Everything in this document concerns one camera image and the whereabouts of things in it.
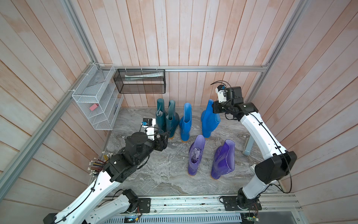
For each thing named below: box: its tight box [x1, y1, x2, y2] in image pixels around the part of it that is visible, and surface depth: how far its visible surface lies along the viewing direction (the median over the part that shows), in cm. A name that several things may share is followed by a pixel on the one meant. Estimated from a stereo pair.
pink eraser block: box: [89, 103, 100, 112], surface depth 84 cm
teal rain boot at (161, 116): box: [155, 98, 167, 133], surface depth 87 cm
